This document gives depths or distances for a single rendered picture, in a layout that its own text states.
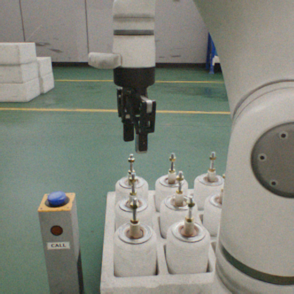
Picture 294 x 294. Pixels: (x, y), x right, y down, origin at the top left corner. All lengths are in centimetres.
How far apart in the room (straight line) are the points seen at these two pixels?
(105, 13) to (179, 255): 539
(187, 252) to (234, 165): 45
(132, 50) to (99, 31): 537
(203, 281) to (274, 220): 46
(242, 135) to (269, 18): 10
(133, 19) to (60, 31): 556
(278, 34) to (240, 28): 3
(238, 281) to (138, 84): 34
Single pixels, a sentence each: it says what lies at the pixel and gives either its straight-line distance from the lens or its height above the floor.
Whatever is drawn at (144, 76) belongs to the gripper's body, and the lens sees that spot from 52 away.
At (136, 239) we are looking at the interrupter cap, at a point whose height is 25.
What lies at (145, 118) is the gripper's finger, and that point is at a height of 53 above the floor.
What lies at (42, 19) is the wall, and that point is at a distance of 617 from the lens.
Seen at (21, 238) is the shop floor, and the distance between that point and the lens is 116.
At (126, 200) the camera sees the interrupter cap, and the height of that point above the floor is 25.
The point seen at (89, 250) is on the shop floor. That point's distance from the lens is 105.
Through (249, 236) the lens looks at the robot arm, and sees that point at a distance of 27.
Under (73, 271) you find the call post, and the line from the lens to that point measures 77.
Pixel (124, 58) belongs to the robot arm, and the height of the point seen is 63.
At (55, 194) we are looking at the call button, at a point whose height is 33.
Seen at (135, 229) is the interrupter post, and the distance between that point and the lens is 67.
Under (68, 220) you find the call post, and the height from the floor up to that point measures 29.
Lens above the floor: 67
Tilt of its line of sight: 21 degrees down
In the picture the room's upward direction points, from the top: straight up
